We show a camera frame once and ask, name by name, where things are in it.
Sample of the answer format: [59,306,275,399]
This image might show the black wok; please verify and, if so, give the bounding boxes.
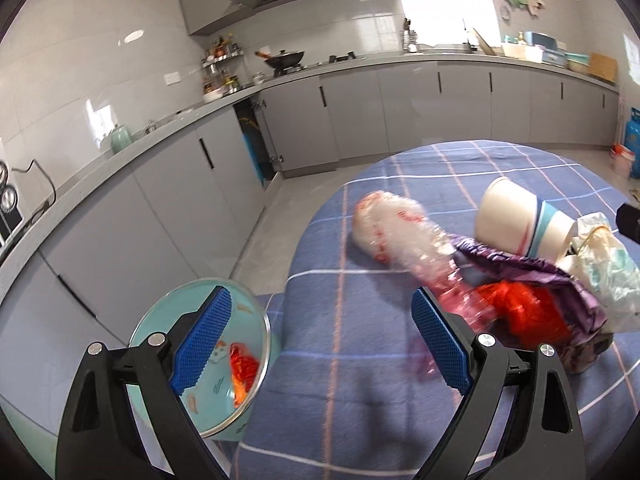
[255,49,306,72]

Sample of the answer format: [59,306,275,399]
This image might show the black power cable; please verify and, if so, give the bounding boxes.
[10,159,57,222]

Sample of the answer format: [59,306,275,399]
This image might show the clear crumpled plastic bag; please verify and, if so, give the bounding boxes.
[570,212,640,333]

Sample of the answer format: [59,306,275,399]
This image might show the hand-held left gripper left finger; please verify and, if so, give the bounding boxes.
[54,285,236,480]

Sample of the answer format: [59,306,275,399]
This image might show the light teal trash bin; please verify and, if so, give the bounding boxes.
[127,277,281,443]

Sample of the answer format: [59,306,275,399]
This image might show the blue gas cylinder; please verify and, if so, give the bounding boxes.
[239,115,273,186]
[627,107,640,179]

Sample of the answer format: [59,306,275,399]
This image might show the bright window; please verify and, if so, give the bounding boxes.
[400,0,501,46]

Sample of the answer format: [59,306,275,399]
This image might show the purple foil wrapper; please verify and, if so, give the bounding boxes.
[452,237,608,346]

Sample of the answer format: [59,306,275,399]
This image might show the white appliance with dials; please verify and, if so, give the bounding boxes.
[0,137,25,248]

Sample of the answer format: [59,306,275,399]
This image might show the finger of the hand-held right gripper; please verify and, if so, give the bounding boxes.
[616,203,640,246]

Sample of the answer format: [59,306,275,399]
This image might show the wooden cutting board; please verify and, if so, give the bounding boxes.
[587,52,618,85]

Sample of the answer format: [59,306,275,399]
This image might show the grey kitchen base cabinets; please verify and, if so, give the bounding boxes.
[0,57,621,396]

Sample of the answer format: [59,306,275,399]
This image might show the crushed clear plastic bottle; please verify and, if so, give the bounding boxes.
[352,191,501,331]

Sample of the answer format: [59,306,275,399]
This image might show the crumpled red snack wrapper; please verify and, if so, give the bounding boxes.
[229,342,261,406]

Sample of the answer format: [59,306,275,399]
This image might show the blue storage box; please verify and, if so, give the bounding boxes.
[525,31,568,63]

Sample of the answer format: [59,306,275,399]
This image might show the red plastic wrapper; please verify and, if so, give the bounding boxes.
[480,281,573,348]

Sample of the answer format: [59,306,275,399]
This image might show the white paper cup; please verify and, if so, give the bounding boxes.
[472,176,576,263]

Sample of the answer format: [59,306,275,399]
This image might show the metal spice rack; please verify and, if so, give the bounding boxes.
[201,35,246,97]

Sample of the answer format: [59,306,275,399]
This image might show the green teapot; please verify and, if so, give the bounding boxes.
[109,124,133,155]

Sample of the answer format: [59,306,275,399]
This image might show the blue plaid tablecloth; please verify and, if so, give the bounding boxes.
[227,140,640,480]

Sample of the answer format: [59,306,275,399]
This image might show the dark crumpled wrapper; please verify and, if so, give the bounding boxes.
[557,330,613,375]

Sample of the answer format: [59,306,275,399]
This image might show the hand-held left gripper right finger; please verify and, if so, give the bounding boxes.
[410,286,587,480]

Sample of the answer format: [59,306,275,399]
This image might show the white storage box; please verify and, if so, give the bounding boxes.
[502,42,546,63]

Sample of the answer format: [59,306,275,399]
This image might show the white plastic bucket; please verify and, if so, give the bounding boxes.
[611,144,636,178]

